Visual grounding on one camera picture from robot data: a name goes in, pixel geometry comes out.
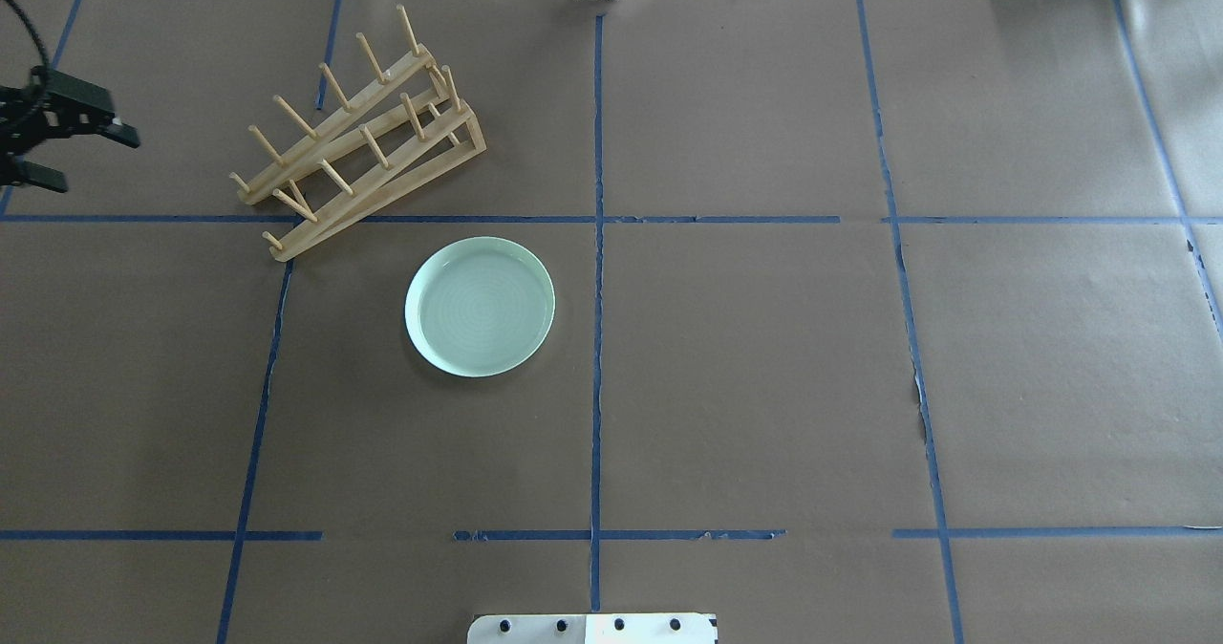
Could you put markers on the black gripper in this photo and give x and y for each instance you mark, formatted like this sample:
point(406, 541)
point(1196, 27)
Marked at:
point(29, 128)

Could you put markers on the wooden dish rack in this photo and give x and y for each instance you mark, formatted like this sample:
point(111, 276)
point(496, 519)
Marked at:
point(405, 129)

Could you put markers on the light green ceramic plate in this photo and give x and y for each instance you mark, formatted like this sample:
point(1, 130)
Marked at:
point(479, 307)

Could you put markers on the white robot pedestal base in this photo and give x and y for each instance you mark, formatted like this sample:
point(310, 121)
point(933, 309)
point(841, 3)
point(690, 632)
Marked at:
point(631, 627)

